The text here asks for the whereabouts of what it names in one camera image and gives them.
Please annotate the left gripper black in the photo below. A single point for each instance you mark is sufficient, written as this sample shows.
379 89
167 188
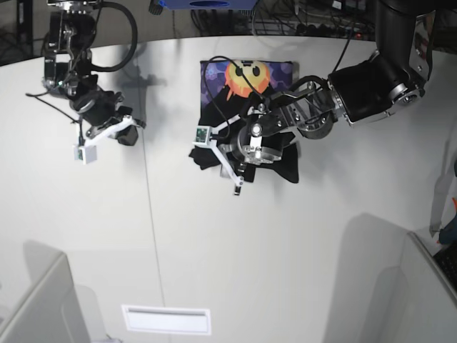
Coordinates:
248 145

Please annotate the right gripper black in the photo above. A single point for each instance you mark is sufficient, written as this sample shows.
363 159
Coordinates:
101 116

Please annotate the black T-shirt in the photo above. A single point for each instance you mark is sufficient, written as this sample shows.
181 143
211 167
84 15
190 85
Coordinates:
225 94

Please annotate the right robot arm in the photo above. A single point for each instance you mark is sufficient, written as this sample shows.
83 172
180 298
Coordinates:
69 72

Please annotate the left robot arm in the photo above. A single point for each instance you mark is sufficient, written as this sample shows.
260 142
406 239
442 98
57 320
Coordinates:
394 76

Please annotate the blue box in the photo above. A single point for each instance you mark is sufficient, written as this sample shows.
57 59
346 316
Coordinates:
208 4

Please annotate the black power strip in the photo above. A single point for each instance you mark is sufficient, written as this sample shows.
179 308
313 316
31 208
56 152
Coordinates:
329 30

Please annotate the white table slot plate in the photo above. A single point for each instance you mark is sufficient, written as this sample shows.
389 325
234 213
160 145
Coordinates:
166 320

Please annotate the beige partition panel left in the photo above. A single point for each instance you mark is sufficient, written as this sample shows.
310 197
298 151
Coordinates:
49 311

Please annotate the beige partition panel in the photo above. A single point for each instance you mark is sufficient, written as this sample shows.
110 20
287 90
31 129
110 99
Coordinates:
49 311
430 313

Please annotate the beige partition panel right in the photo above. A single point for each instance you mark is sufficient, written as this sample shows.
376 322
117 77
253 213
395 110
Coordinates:
430 313

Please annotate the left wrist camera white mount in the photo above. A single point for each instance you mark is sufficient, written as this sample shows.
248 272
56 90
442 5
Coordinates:
206 138

